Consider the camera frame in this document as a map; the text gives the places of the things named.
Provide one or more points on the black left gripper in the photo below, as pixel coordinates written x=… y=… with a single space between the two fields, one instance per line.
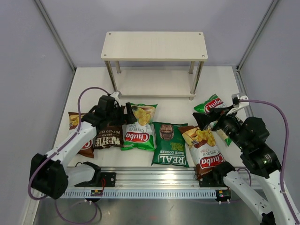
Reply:
x=128 y=118

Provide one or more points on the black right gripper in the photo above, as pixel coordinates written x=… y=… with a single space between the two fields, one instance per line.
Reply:
x=204 y=119

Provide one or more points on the green Chuba seaweed chips bag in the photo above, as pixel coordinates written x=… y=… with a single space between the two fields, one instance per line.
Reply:
x=214 y=102

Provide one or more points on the green Chuba cassava chips bag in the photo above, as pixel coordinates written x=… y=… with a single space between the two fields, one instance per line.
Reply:
x=140 y=134

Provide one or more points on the brown Chuba cassava chips bag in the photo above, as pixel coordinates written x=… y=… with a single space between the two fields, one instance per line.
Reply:
x=203 y=149

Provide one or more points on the dark green Real chips bag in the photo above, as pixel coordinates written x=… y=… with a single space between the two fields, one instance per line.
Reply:
x=170 y=145

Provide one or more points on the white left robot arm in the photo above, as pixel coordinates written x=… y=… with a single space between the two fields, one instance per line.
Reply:
x=49 y=173

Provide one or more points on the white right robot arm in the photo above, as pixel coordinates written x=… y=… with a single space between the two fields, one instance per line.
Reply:
x=262 y=162

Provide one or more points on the white two-tier wooden shelf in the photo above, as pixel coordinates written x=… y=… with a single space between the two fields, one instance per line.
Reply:
x=155 y=46

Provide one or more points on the brown Kettle sea salt bag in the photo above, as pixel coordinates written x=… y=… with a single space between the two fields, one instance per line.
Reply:
x=109 y=137

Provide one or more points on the brown Chuba bag left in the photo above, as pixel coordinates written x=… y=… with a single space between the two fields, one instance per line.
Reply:
x=87 y=150

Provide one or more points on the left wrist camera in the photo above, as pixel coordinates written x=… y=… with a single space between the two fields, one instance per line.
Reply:
x=116 y=95

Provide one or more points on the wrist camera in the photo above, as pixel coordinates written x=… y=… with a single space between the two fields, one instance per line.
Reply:
x=239 y=102
x=116 y=95

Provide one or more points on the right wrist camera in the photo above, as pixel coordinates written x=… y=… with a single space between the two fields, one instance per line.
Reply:
x=239 y=102

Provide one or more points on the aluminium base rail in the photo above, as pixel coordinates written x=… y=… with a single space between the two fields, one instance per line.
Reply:
x=155 y=178

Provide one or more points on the white slotted cable duct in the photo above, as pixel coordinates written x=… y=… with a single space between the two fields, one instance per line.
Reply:
x=107 y=193

